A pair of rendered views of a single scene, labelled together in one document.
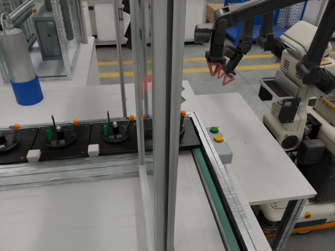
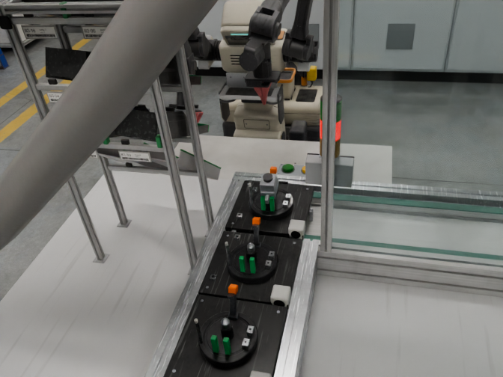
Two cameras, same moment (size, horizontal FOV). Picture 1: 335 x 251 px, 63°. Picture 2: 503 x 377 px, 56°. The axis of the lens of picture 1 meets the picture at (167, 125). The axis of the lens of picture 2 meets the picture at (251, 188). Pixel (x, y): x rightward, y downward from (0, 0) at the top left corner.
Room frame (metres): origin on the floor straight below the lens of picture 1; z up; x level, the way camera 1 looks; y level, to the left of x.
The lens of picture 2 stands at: (0.59, 1.03, 1.92)
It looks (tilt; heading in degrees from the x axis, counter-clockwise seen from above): 37 degrees down; 297
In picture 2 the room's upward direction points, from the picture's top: 6 degrees counter-clockwise
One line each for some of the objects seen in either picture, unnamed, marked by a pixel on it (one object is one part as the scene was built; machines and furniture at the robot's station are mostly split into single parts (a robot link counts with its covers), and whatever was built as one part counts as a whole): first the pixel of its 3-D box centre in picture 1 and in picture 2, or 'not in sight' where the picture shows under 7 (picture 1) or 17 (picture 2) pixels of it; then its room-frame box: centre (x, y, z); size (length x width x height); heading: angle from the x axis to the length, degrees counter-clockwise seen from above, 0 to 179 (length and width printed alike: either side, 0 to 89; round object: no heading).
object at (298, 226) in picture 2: not in sight; (296, 229); (0.94, 0.07, 0.97); 0.05 x 0.05 x 0.04; 10
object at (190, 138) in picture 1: (170, 132); (271, 207); (1.05, -0.01, 0.96); 0.24 x 0.24 x 0.02; 10
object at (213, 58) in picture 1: (216, 50); (262, 69); (1.14, -0.20, 1.34); 0.10 x 0.07 x 0.07; 10
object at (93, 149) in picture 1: (115, 128); (251, 253); (1.01, 0.24, 1.01); 0.24 x 0.24 x 0.13; 10
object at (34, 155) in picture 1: (59, 132); (226, 329); (0.97, 0.48, 1.01); 0.24 x 0.24 x 0.13; 10
